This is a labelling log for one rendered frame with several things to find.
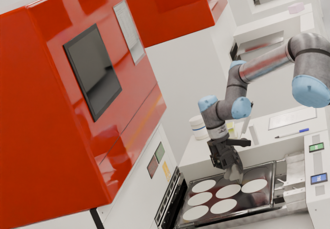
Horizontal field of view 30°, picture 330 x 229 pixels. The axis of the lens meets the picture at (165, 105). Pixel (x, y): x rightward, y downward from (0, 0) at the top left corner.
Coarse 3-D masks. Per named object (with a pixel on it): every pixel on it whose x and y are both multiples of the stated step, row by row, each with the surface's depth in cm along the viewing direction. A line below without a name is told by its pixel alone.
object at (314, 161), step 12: (324, 132) 237; (312, 144) 231; (324, 144) 227; (312, 156) 220; (324, 156) 217; (312, 168) 211; (324, 168) 208; (312, 192) 195; (324, 192) 193; (312, 204) 190; (324, 204) 189; (312, 216) 191; (324, 216) 191; (324, 228) 192
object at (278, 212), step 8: (272, 208) 218; (280, 208) 216; (304, 208) 214; (240, 216) 221; (248, 216) 219; (256, 216) 219; (264, 216) 218; (272, 216) 218; (280, 216) 217; (208, 224) 224; (216, 224) 223; (224, 224) 222; (232, 224) 222; (240, 224) 221
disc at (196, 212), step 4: (192, 208) 230; (196, 208) 228; (200, 208) 227; (204, 208) 226; (208, 208) 225; (188, 212) 228; (192, 212) 227; (196, 212) 225; (200, 212) 224; (204, 212) 223; (184, 216) 226; (188, 216) 225; (192, 216) 224; (196, 216) 222; (200, 216) 221
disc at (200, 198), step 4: (204, 192) 240; (208, 192) 238; (196, 196) 239; (200, 196) 237; (204, 196) 236; (208, 196) 235; (192, 200) 237; (196, 200) 235; (200, 200) 234; (204, 200) 233; (208, 200) 232; (192, 204) 233; (196, 204) 232
